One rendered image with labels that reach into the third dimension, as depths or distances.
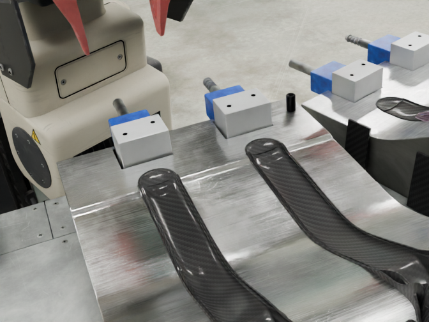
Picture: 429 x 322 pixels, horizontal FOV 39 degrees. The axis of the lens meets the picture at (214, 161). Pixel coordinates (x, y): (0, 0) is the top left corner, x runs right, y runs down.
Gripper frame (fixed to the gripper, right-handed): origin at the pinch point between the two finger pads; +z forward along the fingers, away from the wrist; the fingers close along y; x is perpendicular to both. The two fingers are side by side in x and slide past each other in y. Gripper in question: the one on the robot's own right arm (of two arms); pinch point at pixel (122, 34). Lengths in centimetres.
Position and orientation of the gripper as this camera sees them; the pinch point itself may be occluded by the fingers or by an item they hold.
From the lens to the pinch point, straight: 56.0
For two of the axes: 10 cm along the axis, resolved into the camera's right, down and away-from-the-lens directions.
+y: 9.2, -2.9, 2.4
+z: 1.1, 8.2, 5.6
